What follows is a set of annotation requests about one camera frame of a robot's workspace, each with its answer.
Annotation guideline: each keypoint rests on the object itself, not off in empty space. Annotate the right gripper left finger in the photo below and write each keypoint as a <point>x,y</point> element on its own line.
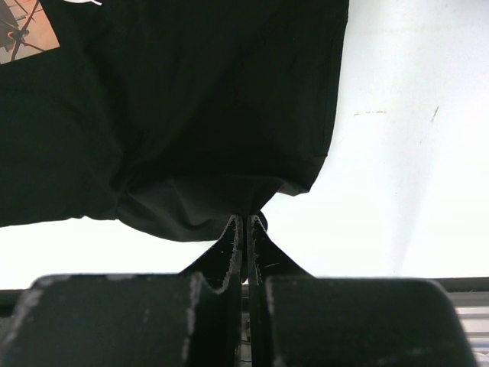
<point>214,313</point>

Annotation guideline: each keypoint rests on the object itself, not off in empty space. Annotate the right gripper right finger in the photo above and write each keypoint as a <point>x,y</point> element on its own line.
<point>264,260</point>

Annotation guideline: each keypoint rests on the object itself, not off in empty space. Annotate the black graphic t shirt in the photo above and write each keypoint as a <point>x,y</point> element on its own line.
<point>168,116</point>

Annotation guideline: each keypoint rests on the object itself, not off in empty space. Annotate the aluminium frame rail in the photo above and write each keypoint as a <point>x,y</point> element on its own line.
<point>474,321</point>

